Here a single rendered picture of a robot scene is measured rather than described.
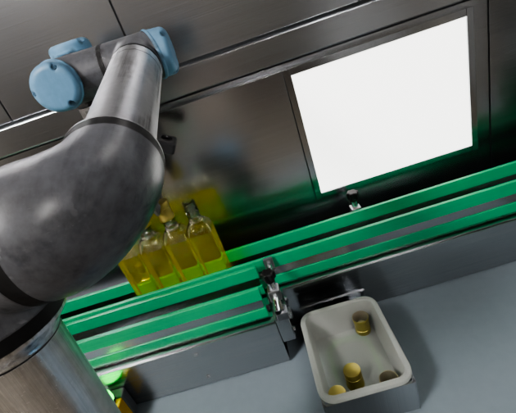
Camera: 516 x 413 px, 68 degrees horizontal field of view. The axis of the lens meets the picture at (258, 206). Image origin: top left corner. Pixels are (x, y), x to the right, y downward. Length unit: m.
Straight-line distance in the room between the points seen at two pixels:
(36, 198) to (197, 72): 0.65
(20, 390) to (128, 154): 0.22
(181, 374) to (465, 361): 0.60
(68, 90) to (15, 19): 0.37
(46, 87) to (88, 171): 0.37
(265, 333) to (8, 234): 0.66
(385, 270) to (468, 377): 0.27
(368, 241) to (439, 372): 0.30
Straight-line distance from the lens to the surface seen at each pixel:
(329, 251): 0.91
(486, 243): 1.04
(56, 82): 0.66
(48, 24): 0.98
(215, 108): 0.91
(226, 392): 0.96
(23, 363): 0.40
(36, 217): 0.30
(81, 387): 0.44
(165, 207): 0.86
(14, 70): 1.02
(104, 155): 0.32
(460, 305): 1.01
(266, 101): 0.91
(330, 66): 0.93
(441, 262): 1.01
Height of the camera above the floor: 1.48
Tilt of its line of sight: 27 degrees down
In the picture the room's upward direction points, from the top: 19 degrees counter-clockwise
